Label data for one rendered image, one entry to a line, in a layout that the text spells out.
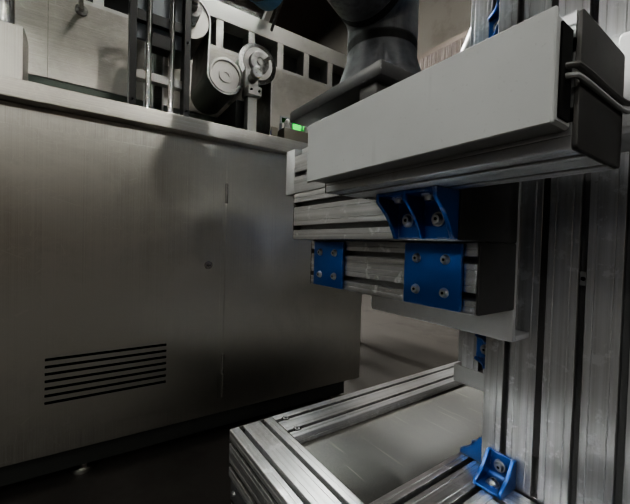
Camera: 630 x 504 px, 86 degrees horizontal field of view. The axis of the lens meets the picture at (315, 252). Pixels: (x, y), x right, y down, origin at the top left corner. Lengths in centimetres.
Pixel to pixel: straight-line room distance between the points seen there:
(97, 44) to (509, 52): 154
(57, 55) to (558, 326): 165
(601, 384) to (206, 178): 89
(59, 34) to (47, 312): 106
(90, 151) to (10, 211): 20
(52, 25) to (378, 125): 148
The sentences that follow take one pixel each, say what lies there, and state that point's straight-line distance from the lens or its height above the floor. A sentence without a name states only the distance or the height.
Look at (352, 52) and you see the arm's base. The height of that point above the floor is 90.
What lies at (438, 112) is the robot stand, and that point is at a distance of 30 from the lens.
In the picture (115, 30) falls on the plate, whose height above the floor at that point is 138.
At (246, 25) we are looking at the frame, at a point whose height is 160.
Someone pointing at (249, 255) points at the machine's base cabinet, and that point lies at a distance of 101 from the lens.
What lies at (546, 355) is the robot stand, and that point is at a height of 44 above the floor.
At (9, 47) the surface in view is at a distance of 138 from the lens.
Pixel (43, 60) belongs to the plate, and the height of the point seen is 120.
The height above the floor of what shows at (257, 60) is 125.
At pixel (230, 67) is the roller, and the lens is 141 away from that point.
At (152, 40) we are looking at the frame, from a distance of 121.
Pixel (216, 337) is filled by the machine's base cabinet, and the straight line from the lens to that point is 101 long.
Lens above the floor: 58
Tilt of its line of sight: 1 degrees down
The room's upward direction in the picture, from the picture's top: 2 degrees clockwise
